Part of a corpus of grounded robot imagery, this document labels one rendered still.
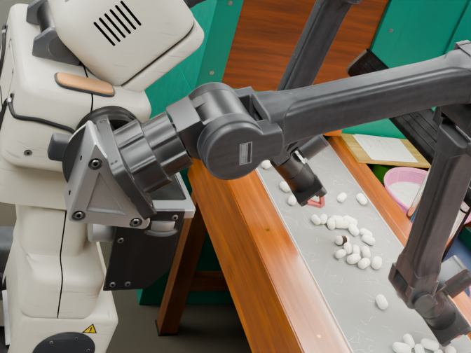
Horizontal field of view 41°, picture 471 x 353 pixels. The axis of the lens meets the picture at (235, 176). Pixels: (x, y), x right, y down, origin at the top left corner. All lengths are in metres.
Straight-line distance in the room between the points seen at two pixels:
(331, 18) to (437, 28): 0.78
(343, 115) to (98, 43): 0.32
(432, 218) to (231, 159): 0.43
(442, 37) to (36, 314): 1.42
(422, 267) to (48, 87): 0.68
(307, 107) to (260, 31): 0.98
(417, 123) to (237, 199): 0.45
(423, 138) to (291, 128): 0.65
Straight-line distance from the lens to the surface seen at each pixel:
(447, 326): 1.33
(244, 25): 1.71
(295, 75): 1.26
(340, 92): 0.79
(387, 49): 1.91
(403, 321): 1.41
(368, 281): 1.47
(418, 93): 0.85
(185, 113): 0.74
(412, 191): 1.90
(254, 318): 1.40
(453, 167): 0.99
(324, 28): 1.24
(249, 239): 1.41
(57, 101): 0.79
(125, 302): 2.26
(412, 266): 1.13
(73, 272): 1.02
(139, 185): 0.72
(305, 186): 1.41
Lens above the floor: 1.59
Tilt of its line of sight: 31 degrees down
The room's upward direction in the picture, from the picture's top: 17 degrees clockwise
